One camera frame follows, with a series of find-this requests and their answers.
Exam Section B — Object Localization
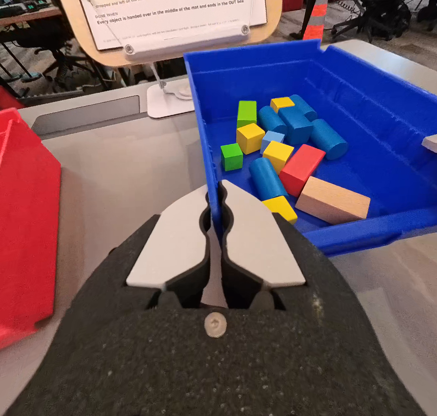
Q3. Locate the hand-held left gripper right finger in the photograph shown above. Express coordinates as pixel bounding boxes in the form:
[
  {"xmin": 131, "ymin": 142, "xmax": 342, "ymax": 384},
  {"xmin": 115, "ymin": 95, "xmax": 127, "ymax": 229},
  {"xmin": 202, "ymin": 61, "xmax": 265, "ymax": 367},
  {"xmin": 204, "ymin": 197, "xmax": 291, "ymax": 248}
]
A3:
[{"xmin": 220, "ymin": 180, "xmax": 306, "ymax": 290}]

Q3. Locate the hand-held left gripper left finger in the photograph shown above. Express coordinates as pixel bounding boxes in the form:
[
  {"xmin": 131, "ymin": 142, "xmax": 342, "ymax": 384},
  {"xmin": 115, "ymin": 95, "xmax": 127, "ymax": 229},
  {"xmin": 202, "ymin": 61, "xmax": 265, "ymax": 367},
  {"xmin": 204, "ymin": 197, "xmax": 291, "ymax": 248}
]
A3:
[{"xmin": 127, "ymin": 184, "xmax": 213, "ymax": 290}]

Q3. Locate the clipboard with instruction sheet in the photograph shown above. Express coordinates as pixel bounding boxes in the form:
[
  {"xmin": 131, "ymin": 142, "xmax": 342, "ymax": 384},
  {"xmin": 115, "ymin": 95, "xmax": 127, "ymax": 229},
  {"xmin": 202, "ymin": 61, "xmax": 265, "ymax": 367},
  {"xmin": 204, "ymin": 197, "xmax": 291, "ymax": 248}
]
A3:
[{"xmin": 51, "ymin": 0, "xmax": 283, "ymax": 68}]

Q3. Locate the orange striped bar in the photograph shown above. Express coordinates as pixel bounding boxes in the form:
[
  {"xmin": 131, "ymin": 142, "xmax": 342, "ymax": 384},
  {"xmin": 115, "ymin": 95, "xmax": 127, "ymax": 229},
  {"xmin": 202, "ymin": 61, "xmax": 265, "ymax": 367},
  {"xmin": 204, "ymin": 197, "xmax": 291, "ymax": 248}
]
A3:
[{"xmin": 303, "ymin": 0, "xmax": 332, "ymax": 41}]

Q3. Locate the black keyboard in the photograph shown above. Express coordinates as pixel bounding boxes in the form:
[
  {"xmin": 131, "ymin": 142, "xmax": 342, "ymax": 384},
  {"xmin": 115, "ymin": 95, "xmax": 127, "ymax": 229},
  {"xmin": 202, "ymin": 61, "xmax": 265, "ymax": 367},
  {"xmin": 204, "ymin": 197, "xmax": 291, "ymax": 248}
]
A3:
[{"xmin": 0, "ymin": 0, "xmax": 54, "ymax": 19}]

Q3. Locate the blue plastic bin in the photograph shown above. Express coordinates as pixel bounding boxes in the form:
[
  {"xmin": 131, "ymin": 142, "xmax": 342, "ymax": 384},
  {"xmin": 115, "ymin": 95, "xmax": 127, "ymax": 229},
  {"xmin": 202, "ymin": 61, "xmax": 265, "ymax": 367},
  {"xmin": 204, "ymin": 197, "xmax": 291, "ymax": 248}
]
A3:
[{"xmin": 184, "ymin": 39, "xmax": 437, "ymax": 257}]

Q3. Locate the yellow wooden cube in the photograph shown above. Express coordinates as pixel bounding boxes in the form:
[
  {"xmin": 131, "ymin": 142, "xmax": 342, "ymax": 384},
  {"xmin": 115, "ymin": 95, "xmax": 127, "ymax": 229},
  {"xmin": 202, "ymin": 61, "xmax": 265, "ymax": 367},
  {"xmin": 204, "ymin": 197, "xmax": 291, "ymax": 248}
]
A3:
[{"xmin": 236, "ymin": 123, "xmax": 266, "ymax": 155}]

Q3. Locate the light blue wooden cube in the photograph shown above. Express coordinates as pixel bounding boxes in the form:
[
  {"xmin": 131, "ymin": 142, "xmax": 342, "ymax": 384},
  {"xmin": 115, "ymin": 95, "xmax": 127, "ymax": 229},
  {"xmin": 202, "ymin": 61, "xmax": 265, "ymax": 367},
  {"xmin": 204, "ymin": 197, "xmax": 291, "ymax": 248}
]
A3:
[{"xmin": 261, "ymin": 131, "xmax": 286, "ymax": 154}]

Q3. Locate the red wooden block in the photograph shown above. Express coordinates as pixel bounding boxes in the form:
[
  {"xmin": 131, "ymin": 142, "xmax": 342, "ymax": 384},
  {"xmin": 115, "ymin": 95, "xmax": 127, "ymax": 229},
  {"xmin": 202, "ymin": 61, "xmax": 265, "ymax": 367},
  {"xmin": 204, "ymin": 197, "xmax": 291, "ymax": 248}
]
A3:
[{"xmin": 279, "ymin": 144, "xmax": 327, "ymax": 198}]

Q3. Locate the red plastic bin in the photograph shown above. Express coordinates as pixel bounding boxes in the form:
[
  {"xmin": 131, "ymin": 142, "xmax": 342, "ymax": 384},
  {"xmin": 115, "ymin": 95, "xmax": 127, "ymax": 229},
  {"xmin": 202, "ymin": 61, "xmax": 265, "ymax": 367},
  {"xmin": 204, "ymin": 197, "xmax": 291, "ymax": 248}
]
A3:
[{"xmin": 0, "ymin": 107, "xmax": 62, "ymax": 350}]

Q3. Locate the natural wooden block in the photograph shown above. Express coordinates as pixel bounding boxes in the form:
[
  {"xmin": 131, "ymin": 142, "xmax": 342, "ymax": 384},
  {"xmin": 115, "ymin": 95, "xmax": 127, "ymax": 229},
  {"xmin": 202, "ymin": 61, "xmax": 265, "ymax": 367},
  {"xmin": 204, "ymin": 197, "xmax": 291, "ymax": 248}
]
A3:
[{"xmin": 295, "ymin": 176, "xmax": 371, "ymax": 225}]

